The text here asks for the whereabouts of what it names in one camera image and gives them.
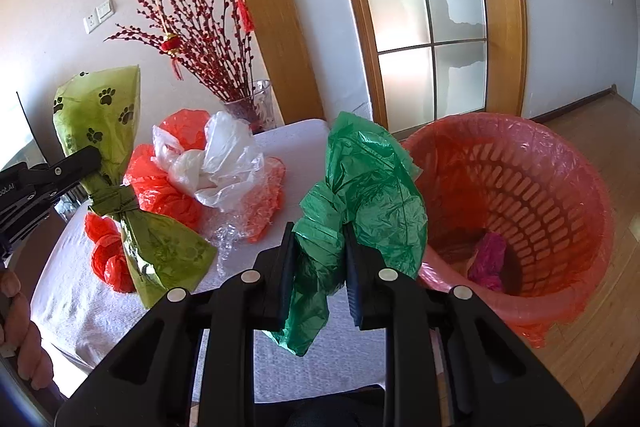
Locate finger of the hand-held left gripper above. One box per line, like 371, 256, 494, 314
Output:
27, 146, 103, 206

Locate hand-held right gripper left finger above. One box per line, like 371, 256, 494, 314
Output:
54, 221, 301, 427

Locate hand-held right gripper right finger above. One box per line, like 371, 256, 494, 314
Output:
341, 225, 585, 427

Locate olive paw print plastic bag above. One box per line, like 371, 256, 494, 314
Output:
52, 65, 218, 310

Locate clear bubble wrap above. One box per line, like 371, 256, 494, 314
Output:
202, 157, 288, 268

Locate large red plastic bag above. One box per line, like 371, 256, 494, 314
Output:
123, 109, 213, 228

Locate small red plastic bag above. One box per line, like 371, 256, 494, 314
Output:
84, 212, 137, 294

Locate dark green plastic bag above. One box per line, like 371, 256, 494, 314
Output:
272, 111, 429, 357

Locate magenta plastic bag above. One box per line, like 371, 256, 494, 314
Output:
467, 231, 508, 292

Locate plain white plastic bag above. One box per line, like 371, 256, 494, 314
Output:
151, 111, 266, 210

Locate pink plastic basket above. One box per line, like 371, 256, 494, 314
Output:
400, 114, 616, 348

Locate red plastic basket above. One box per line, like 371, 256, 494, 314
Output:
400, 114, 617, 349

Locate person's left hand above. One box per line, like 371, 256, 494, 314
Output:
0, 268, 54, 391

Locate grey cushioned table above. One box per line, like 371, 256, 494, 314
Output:
30, 119, 451, 408

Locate small red lantern ornament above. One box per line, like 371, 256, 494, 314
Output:
159, 34, 183, 80

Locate clear glass vase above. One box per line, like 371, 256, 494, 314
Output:
222, 79, 277, 135

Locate red berry branches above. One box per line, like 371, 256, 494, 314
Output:
104, 0, 256, 102

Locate frosted glass wooden door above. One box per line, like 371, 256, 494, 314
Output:
325, 0, 528, 130

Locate wooden door frame post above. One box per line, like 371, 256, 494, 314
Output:
217, 0, 326, 124

